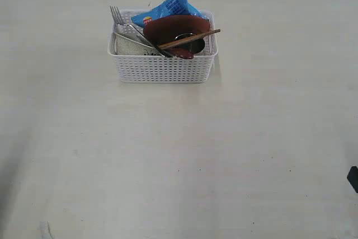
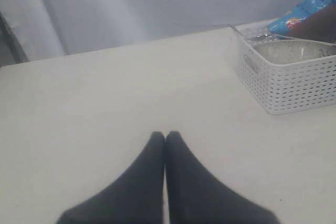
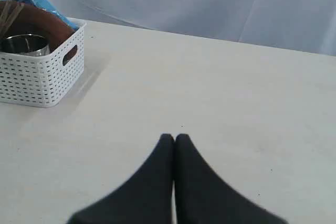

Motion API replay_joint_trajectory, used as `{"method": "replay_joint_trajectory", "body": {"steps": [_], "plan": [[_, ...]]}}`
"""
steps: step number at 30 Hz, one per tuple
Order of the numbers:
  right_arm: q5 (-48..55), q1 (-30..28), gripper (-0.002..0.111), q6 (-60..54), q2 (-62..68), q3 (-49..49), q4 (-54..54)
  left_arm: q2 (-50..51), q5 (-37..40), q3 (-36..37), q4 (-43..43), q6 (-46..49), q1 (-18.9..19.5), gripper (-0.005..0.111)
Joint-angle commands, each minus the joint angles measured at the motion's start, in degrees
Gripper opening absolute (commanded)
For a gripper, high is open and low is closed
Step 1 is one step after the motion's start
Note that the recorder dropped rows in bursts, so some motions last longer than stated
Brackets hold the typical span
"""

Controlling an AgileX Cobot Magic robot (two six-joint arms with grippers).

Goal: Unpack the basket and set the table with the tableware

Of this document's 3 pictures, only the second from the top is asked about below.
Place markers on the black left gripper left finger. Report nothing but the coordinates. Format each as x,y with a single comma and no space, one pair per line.
134,197

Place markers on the blue snack packet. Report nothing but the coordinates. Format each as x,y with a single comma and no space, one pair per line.
303,10

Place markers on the white perforated plastic basket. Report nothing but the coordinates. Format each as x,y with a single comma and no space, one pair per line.
281,89

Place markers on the brown wooden bowl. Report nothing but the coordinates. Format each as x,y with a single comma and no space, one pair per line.
320,26

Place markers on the white curtain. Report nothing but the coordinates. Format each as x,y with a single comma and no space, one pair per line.
40,29

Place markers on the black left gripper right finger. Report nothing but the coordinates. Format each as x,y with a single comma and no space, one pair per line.
196,196

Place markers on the silver metal fork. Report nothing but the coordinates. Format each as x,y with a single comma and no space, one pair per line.
261,37

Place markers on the grey floral ceramic bowl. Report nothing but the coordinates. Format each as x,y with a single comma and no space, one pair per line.
284,52

